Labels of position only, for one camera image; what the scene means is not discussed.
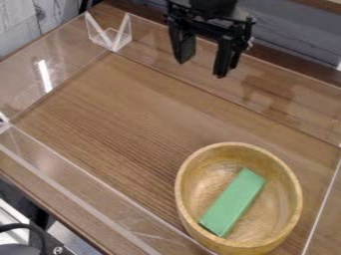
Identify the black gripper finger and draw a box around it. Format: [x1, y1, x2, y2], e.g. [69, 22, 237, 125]
[213, 36, 241, 79]
[170, 20, 196, 64]

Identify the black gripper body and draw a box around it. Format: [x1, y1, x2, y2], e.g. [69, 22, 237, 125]
[168, 0, 256, 51]

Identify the green rectangular block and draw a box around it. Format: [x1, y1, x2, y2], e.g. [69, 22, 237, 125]
[199, 168, 267, 237]

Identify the brown wooden bowl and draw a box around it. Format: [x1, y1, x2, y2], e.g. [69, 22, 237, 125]
[174, 142, 303, 255]

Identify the clear acrylic corner bracket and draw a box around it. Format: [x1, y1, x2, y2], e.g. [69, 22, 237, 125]
[85, 13, 133, 53]

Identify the clear acrylic tray wall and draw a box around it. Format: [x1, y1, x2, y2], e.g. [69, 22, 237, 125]
[0, 6, 341, 255]

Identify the black metal table mount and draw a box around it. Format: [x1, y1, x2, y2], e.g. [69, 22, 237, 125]
[0, 178, 76, 255]

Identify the black cable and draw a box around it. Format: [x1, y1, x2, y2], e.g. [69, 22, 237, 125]
[0, 223, 49, 255]

